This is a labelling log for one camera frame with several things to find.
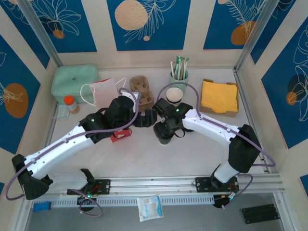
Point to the blue tape piece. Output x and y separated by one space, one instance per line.
41 207

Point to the mint green zip pouch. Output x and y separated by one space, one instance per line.
72 79

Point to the yellow paper napkins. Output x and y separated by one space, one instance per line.
219 96

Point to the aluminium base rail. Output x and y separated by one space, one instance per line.
156 184

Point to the black plastic cup lid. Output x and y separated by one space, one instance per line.
166 142

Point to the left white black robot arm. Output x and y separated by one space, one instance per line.
60 146

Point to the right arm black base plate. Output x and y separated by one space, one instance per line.
202 184

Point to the wooden stir stick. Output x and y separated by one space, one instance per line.
183 68

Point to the black ribbed block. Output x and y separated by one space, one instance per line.
260 214

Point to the aluminium side rail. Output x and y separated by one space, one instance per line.
53 125
245 101

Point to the orange capped small bottle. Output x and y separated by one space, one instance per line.
71 103

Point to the paper cup stack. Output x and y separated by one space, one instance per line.
174 94

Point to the white wrapped straw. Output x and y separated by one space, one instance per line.
172 67

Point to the cardboard napkin box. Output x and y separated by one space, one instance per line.
216 115

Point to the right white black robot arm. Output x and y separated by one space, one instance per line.
211 125

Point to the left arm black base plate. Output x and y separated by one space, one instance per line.
104 186

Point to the clear sachet packets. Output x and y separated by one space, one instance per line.
63 111

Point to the mint green holder cup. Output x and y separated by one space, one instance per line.
171 80

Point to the aluminium frame post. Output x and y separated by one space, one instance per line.
41 31
252 36

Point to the red white paper bag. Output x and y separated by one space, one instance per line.
103 91

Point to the green wrapped straw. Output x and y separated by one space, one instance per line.
187 62
178 65

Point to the cardboard cup carrier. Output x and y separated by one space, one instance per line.
142 84

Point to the white blue wipe packet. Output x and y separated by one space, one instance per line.
149 208

